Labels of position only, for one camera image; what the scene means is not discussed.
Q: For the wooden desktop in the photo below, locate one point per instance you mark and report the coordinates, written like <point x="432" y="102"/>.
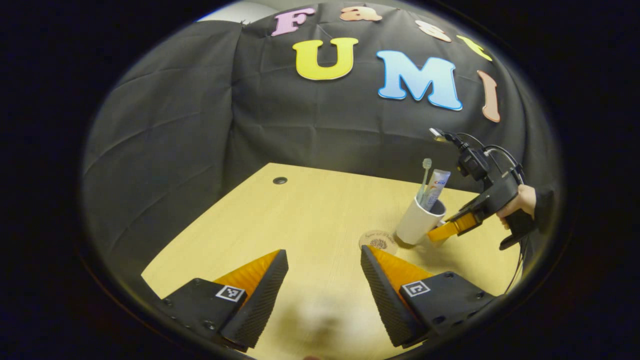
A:
<point x="300" y="225"/>

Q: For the white toothpaste tube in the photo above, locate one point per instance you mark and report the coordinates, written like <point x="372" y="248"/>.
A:
<point x="437" y="182"/>

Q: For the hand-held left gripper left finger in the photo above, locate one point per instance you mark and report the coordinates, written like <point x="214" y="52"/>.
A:
<point x="257" y="305"/>

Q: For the round wooden coaster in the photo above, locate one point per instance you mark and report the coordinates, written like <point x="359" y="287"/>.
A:
<point x="375" y="241"/>

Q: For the black backdrop cloth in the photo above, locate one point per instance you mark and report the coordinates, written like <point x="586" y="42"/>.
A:
<point x="200" y="125"/>

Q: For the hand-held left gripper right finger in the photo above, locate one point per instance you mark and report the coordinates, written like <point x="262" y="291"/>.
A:
<point x="382" y="305"/>

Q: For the white cup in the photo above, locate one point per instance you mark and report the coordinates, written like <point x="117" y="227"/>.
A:
<point x="415" y="225"/>

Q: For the white toothbrush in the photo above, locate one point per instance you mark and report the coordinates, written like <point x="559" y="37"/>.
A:
<point x="426" y="172"/>

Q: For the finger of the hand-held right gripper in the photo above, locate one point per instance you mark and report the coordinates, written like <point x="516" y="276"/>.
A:
<point x="452" y="227"/>

